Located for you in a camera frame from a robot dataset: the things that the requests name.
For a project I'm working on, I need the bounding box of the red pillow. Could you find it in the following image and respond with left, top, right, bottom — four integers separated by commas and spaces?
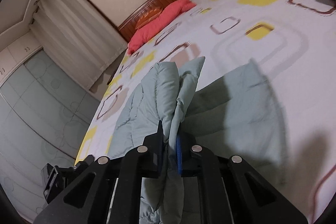
127, 0, 196, 55

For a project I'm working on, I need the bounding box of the beige striped curtain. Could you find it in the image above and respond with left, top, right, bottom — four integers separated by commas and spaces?
29, 0, 127, 90

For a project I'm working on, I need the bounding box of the glass sliding wardrobe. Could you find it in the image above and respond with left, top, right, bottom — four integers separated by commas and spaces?
1, 51, 99, 221

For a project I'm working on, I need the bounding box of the patterned white bed sheet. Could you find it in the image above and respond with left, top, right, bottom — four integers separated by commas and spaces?
77, 0, 335, 223

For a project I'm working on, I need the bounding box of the light green down jacket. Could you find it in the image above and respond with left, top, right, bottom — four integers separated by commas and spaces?
108, 57, 286, 223

